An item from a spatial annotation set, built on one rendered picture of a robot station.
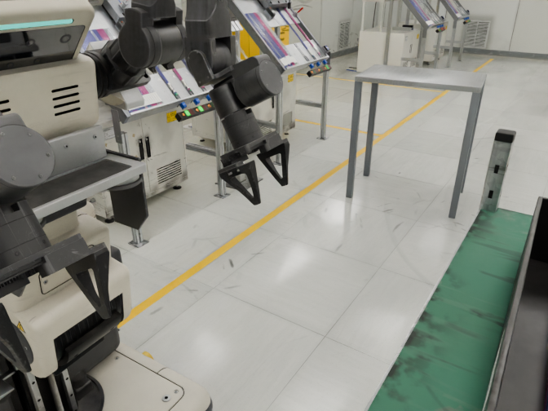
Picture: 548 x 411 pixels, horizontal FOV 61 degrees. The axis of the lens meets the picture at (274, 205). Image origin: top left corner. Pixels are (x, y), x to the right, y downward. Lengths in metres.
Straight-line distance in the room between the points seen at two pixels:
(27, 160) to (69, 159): 0.42
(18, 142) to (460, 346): 0.52
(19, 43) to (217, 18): 0.29
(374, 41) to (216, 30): 6.25
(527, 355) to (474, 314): 0.09
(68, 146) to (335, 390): 1.30
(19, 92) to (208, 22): 0.31
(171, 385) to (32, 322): 0.63
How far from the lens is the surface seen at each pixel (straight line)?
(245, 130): 0.78
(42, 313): 0.95
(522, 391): 0.57
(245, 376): 1.85
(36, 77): 0.84
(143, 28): 0.86
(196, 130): 4.17
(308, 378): 1.84
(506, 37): 9.69
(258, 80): 0.74
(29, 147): 0.46
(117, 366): 1.56
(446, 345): 0.61
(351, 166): 3.05
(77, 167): 0.89
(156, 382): 1.48
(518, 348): 0.62
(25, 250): 0.51
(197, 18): 0.79
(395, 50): 6.90
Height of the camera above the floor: 1.35
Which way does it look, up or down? 27 degrees down
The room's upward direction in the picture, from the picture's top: straight up
